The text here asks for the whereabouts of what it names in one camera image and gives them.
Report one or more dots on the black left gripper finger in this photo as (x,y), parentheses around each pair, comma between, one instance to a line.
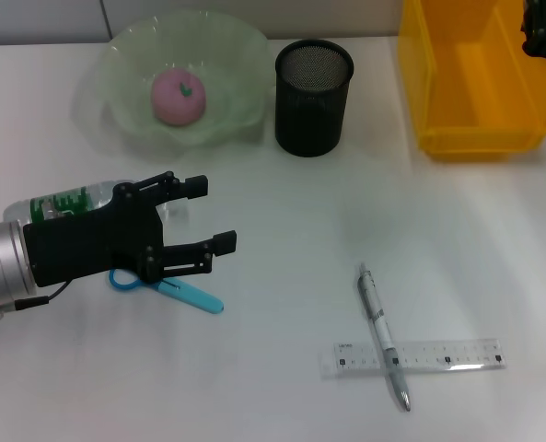
(196,185)
(224,244)

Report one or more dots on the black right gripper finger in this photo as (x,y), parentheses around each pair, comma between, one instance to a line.
(537,32)

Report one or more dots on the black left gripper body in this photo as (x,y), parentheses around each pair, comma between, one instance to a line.
(93,244)

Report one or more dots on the clear green-label water bottle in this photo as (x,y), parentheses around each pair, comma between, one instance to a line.
(61,202)

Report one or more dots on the pink toy peach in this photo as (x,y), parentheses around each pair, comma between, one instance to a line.
(176,99)

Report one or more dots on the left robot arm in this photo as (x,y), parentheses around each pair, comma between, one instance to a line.
(1,260)

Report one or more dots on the blue scissors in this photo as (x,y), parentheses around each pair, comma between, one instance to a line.
(194,298)

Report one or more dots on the translucent green fruit bowl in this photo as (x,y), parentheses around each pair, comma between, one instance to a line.
(226,92)

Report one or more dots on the black mesh pen holder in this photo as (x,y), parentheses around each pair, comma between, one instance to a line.
(311,115)

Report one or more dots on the silver ballpoint pen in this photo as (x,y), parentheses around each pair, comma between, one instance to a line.
(378,317)

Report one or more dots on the clear plastic ruler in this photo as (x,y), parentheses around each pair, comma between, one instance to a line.
(461,360)

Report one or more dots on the yellow plastic bin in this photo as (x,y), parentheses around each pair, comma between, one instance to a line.
(475,83)

